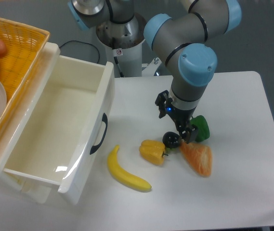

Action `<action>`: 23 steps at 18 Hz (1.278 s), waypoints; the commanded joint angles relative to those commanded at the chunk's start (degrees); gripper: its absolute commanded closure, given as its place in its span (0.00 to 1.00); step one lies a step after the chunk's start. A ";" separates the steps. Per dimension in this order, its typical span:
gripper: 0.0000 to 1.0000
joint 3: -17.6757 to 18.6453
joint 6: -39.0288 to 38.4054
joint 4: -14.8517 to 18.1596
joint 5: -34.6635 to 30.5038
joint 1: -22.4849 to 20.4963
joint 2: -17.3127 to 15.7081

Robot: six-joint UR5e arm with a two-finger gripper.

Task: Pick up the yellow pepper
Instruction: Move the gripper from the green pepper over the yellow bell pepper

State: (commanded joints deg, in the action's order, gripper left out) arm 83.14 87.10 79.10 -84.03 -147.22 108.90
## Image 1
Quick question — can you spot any green bell pepper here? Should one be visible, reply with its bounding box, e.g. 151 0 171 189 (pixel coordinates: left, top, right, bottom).
190 115 210 142

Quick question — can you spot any orange bread slice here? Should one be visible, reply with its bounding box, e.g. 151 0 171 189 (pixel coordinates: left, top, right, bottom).
180 142 212 177

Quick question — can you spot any white drawer cabinet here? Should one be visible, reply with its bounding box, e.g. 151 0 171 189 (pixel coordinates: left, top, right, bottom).
0 42 60 204

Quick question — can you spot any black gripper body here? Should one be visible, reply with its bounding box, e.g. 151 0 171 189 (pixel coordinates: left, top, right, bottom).
155 90 196 132

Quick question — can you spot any yellow woven basket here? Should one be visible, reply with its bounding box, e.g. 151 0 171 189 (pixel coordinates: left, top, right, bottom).
0 18 50 134

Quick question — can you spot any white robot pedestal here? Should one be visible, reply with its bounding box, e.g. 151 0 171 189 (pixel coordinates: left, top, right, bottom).
96 13 146 77

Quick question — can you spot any metal mounting bracket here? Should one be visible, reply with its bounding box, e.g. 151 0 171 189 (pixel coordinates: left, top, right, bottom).
142 57 162 77

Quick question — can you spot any black cable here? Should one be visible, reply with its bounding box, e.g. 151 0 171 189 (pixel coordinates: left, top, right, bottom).
59 40 101 64

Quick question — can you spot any yellow banana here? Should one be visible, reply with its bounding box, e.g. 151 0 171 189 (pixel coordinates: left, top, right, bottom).
107 145 152 193

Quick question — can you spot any dark purple grape bunch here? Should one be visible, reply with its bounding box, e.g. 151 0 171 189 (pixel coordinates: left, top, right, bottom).
162 131 182 151

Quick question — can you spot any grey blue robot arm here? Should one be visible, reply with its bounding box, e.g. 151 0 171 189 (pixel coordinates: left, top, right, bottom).
68 0 242 143

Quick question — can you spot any white plastic drawer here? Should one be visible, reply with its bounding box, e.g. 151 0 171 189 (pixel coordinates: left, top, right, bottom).
1 54 116 205

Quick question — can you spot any yellow bell pepper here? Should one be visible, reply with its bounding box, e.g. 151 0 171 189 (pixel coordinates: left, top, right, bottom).
139 140 167 166

